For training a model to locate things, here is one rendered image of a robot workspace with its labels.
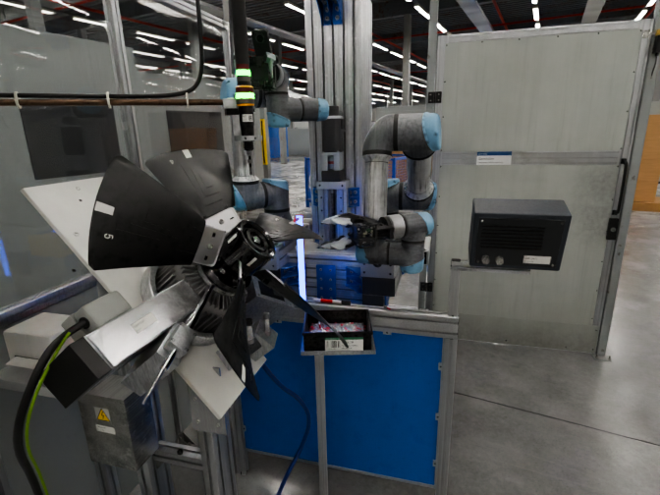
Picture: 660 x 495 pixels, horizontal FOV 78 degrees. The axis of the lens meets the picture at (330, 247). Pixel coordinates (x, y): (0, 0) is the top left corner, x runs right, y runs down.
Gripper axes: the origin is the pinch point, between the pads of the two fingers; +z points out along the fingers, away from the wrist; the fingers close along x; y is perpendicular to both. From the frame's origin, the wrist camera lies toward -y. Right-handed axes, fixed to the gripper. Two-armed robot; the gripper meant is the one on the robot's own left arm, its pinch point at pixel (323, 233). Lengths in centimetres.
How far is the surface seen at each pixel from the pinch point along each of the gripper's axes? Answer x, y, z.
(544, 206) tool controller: -8, 22, -61
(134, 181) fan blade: -23, 19, 47
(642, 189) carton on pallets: 118, -338, -722
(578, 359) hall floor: 123, -37, -192
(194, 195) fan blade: -13.7, -1.7, 34.9
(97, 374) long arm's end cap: 4, 41, 56
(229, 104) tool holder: -36.0, 1.4, 25.0
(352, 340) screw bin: 31.9, 10.8, -5.5
